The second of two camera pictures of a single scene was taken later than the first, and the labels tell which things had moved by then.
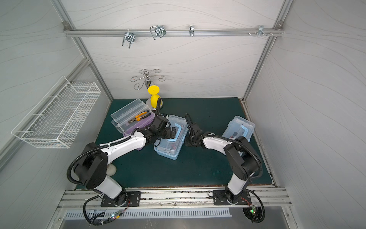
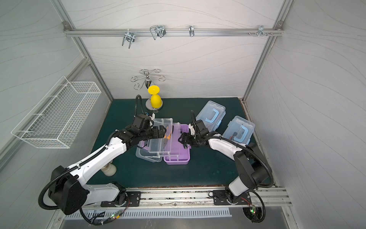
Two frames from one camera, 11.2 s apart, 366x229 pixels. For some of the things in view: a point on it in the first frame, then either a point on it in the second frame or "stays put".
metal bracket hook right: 261,30 stays put
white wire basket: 55,121 stays put
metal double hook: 159,30 stays put
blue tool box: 238,127 stays put
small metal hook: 191,30 stays put
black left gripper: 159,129 → 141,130
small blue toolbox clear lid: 170,148 → 211,115
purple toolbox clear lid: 137,114 → 153,150
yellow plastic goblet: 154,90 stays put
